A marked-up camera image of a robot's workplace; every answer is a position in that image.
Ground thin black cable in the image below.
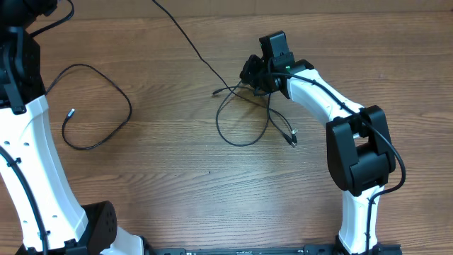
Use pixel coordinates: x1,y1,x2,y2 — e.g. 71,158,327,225
45,63,134,151

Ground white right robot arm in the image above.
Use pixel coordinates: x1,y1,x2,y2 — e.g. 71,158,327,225
240,31,402,254

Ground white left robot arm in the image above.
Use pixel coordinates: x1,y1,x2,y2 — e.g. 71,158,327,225
1,0,153,254

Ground black labelled USB cable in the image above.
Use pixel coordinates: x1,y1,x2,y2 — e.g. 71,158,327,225
212,83,298,148

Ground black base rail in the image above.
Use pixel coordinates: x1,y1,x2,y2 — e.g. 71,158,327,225
141,242,403,255

